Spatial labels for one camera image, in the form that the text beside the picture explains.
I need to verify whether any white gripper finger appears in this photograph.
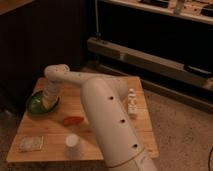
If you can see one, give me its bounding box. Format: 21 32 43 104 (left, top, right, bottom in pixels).
42 102 49 111
50 102 58 110

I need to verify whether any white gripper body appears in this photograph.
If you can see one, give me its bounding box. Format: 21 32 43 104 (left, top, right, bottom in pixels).
42 81 62 105

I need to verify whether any green ceramic bowl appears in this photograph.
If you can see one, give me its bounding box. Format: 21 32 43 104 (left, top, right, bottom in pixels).
26 91 57 116

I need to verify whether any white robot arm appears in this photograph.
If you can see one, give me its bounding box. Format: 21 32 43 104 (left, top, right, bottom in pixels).
43 64 157 171

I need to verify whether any orange carrot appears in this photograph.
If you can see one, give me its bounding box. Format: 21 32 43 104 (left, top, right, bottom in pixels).
63 116 84 126

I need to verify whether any wooden table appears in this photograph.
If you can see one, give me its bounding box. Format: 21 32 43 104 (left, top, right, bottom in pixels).
7 76 159 162

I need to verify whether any white paper cup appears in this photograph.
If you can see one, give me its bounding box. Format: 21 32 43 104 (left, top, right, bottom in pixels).
65 133 82 159

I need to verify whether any clear plastic wrapped packet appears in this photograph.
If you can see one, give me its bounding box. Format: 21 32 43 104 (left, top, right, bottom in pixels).
19 136 44 152

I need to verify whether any grey baseboard heater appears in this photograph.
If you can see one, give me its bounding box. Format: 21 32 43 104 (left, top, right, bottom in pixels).
87 37 213 91

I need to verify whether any vertical metal pole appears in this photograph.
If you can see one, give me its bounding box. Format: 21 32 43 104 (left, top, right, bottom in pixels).
94 0 101 41

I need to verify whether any white bottle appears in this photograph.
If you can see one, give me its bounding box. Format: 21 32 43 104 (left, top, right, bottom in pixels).
127 89 137 115

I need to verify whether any wooden shelf with items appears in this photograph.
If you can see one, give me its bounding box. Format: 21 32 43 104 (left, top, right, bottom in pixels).
101 0 213 25

